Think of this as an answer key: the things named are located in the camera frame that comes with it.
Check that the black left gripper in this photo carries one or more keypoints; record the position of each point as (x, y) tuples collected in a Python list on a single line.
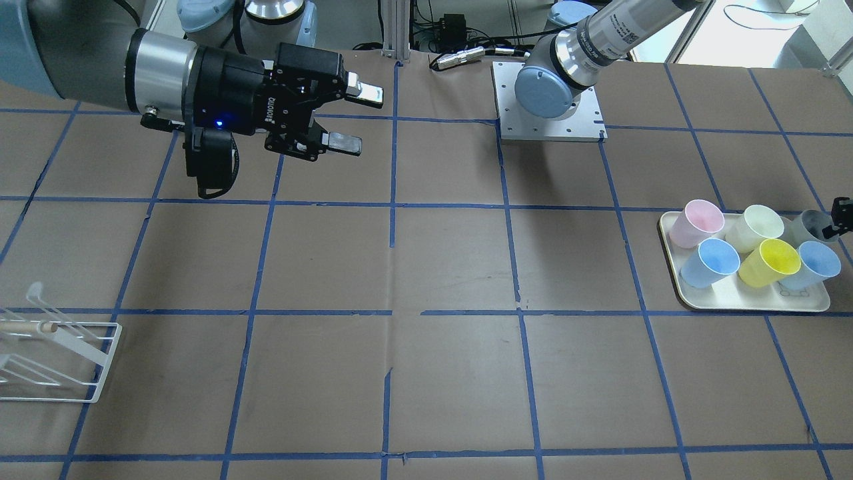
[(841, 214)]

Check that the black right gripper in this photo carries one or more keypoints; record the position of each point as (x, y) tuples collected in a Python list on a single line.
[(230, 83)]

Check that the grey plastic cup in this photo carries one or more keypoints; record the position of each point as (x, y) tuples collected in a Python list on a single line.
[(807, 226)]

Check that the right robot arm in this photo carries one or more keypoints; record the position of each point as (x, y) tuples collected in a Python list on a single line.
[(99, 52)]

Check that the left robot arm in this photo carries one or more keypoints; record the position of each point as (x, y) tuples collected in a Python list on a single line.
[(731, 135)]

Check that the light blue plastic cup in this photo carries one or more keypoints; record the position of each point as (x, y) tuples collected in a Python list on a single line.
[(818, 263)]

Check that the cream white plastic cup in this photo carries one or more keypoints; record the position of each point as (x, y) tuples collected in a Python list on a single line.
[(756, 224)]

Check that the yellow plastic cup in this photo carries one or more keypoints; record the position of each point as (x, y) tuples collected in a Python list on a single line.
[(771, 261)]

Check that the pink plastic cup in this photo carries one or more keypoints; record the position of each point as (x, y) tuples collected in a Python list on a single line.
[(700, 219)]

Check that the cream plastic tray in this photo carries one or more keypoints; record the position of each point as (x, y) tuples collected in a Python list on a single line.
[(731, 294)]

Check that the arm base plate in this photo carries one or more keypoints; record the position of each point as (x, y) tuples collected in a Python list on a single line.
[(296, 33), (532, 107)]

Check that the aluminium frame post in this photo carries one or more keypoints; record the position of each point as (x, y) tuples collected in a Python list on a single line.
[(396, 29)]

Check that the silver cable connector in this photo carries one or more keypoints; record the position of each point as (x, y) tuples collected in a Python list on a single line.
[(446, 61)]

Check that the white wire cup rack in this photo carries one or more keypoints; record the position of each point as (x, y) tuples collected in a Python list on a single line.
[(51, 357)]

